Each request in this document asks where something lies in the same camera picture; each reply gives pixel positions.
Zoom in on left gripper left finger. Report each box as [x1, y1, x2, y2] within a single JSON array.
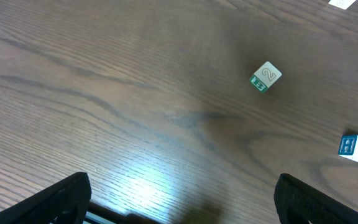
[[0, 172, 91, 224]]

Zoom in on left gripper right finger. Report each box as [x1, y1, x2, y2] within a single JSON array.
[[273, 173, 358, 224]]

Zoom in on wooden block green side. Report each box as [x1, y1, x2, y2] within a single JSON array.
[[250, 61, 282, 93]]

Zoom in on plain wooden block upper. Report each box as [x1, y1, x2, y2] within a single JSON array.
[[329, 0, 356, 10]]

